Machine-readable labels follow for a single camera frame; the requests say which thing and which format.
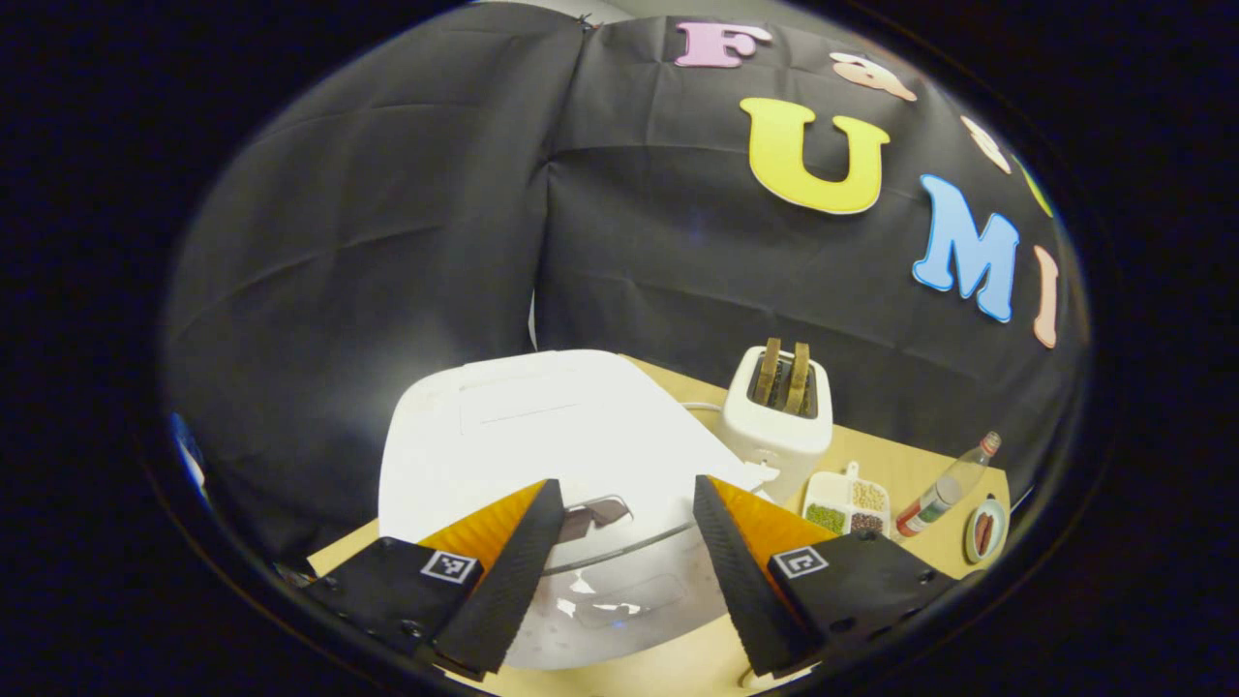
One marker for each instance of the white rice cooker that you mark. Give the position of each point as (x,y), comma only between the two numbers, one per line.
(542,436)

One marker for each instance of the pale green plate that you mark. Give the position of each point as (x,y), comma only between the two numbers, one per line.
(1001,528)

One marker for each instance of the white divided grain dish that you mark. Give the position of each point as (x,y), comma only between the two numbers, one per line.
(844,503)

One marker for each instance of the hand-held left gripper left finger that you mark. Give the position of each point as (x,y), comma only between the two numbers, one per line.
(508,586)

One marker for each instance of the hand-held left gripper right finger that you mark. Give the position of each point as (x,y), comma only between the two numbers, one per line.
(745,581)

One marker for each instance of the blue cloth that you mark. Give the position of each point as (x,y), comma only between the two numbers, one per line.
(189,455)

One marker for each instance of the white toaster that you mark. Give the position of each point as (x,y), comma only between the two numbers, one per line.
(774,445)

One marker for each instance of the brown bread slice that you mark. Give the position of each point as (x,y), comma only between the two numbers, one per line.
(768,373)
(798,378)

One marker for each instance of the red meat slice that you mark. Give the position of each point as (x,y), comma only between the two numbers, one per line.
(981,537)
(990,530)

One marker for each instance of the clear bottle with red label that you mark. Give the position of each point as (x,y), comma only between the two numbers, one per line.
(944,489)

